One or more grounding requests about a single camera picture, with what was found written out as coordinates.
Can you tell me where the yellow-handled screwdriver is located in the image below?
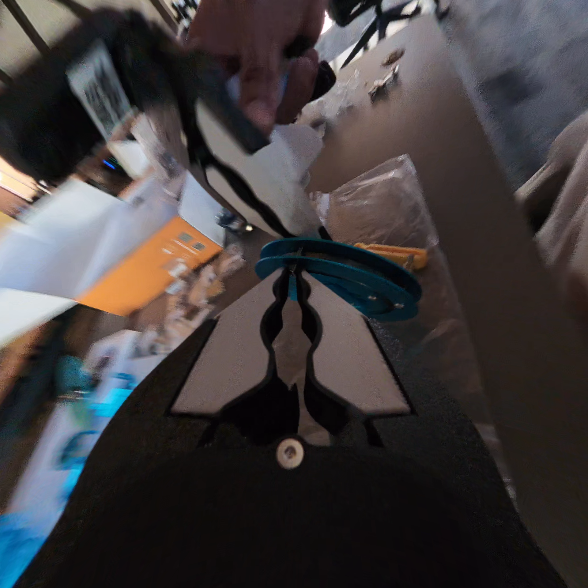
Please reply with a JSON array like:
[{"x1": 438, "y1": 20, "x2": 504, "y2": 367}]
[{"x1": 354, "y1": 243, "x2": 429, "y2": 272}]

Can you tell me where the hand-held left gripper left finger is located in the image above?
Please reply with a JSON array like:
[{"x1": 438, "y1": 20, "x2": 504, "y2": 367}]
[{"x1": 171, "y1": 270, "x2": 300, "y2": 445}]

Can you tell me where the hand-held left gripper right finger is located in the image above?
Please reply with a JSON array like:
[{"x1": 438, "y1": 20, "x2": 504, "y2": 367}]
[{"x1": 296, "y1": 270, "x2": 412, "y2": 436}]

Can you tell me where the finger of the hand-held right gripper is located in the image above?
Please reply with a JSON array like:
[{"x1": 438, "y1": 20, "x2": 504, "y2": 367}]
[
  {"x1": 203, "y1": 165, "x2": 289, "y2": 237},
  {"x1": 195, "y1": 105, "x2": 331, "y2": 240}
]

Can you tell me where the black antistatic bag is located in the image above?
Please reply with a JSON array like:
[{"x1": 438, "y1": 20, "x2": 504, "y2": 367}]
[{"x1": 216, "y1": 209, "x2": 253, "y2": 236}]

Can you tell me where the person's right hand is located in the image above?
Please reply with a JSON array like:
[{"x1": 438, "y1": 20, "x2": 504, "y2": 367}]
[{"x1": 186, "y1": 0, "x2": 328, "y2": 134}]

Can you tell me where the small metal clip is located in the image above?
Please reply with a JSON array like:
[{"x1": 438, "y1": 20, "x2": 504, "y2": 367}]
[{"x1": 367, "y1": 64, "x2": 400, "y2": 100}]

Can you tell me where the servo motor in clear bag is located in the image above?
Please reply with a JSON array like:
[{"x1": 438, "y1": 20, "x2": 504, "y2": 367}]
[{"x1": 299, "y1": 78, "x2": 359, "y2": 130}]

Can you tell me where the black office chair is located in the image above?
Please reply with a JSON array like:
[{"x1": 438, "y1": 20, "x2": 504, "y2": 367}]
[{"x1": 331, "y1": 0, "x2": 451, "y2": 70}]

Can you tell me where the white foam sheet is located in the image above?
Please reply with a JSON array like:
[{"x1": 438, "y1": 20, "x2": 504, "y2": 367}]
[{"x1": 0, "y1": 331, "x2": 138, "y2": 588}]

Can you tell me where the orange and white cardboard box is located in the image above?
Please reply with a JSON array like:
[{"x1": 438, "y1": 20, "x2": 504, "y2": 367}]
[{"x1": 0, "y1": 175, "x2": 227, "y2": 345}]

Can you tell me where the pile of small screw bags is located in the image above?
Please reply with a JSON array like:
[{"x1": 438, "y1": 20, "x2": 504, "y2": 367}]
[{"x1": 161, "y1": 243, "x2": 249, "y2": 354}]

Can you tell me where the blue round metal turntable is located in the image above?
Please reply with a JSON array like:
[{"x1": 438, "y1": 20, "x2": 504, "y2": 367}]
[{"x1": 255, "y1": 236, "x2": 422, "y2": 322}]

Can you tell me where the large clear plastic bag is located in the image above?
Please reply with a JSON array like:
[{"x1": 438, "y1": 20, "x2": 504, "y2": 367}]
[{"x1": 310, "y1": 154, "x2": 511, "y2": 460}]

